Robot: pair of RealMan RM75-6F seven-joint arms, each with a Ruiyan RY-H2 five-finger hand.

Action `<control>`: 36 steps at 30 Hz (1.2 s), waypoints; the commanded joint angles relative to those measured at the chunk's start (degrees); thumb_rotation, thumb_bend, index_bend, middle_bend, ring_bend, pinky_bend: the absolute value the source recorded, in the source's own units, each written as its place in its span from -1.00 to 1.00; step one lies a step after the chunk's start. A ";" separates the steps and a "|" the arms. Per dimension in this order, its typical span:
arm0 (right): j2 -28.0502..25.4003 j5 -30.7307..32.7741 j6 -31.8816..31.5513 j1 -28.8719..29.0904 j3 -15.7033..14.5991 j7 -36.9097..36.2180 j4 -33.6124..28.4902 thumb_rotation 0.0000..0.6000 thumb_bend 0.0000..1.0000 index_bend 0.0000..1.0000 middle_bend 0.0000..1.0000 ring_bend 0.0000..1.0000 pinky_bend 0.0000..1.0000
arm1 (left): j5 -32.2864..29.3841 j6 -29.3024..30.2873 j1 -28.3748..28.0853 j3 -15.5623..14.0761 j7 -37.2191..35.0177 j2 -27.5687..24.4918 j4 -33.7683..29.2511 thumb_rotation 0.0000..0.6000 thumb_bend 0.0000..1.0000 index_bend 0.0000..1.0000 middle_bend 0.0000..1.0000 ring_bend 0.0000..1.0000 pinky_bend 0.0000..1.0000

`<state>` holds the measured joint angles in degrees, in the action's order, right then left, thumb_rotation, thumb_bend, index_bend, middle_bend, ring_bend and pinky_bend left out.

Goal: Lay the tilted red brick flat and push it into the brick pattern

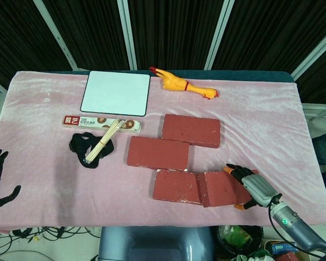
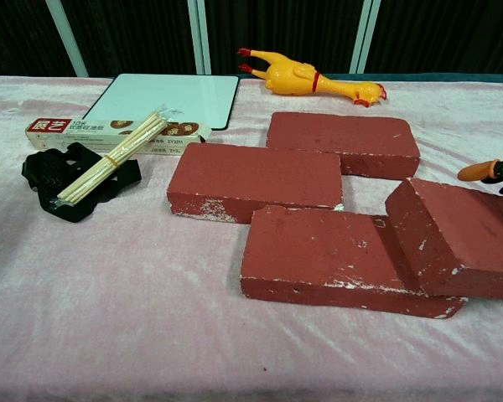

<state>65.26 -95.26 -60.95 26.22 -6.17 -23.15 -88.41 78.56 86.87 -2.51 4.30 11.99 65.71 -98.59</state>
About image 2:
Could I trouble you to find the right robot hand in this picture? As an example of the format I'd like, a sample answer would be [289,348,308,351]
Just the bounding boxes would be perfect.
[457,158,503,194]

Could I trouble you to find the red brick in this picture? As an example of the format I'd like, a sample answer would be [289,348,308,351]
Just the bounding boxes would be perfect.
[166,142,345,225]
[240,204,469,320]
[384,177,503,301]
[266,111,422,181]

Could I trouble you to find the yellow rubber chicken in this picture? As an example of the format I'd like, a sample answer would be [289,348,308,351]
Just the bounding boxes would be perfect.
[236,47,390,108]

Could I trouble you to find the white board black rim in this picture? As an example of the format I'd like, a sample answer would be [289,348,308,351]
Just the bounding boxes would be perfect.
[82,73,241,131]

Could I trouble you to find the black pleated curtain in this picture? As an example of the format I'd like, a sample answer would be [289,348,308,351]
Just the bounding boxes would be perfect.
[0,0,503,79]

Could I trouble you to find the pink tablecloth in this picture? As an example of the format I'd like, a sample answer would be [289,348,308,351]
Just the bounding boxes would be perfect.
[0,75,503,402]

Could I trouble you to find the bundle of wooden sticks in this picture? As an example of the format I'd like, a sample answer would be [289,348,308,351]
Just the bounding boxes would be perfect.
[56,109,171,207]

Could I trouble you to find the baking paper box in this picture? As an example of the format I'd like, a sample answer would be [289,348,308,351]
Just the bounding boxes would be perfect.
[24,117,213,156]

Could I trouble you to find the white frame post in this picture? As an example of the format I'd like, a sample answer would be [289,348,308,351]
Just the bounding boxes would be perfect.
[44,0,89,78]
[349,0,381,75]
[187,0,213,76]

